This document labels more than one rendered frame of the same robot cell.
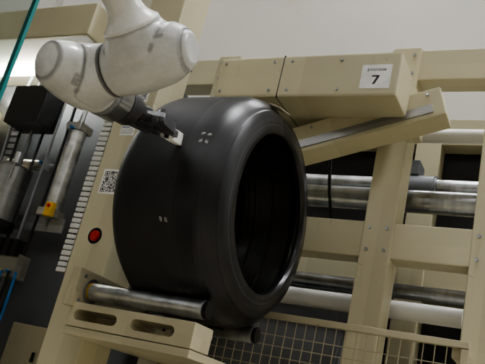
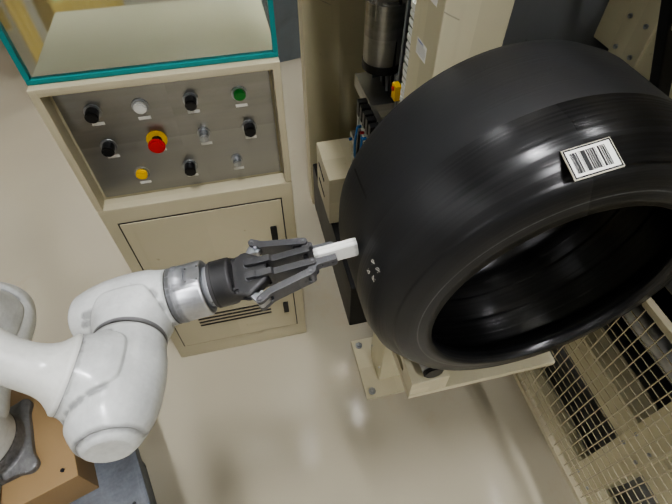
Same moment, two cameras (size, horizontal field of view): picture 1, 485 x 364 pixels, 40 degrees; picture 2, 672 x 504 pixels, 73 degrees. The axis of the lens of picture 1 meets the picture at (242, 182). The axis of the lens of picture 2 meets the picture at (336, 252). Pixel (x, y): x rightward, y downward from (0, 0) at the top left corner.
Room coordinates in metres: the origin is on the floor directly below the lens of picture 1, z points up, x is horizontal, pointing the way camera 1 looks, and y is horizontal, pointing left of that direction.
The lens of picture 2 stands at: (1.09, -0.16, 1.81)
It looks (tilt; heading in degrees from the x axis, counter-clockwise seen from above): 51 degrees down; 47
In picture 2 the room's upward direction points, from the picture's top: straight up
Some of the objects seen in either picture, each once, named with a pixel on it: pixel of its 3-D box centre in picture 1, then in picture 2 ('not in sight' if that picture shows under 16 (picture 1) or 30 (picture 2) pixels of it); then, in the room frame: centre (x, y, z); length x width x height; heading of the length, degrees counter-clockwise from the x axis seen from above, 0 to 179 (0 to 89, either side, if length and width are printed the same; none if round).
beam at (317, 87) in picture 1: (315, 94); not in sight; (1.93, -0.16, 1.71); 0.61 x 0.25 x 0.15; 61
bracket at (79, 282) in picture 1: (118, 304); not in sight; (1.82, 0.25, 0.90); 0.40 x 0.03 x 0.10; 151
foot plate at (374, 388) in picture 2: not in sight; (389, 362); (1.84, 0.32, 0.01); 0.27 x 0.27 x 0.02; 61
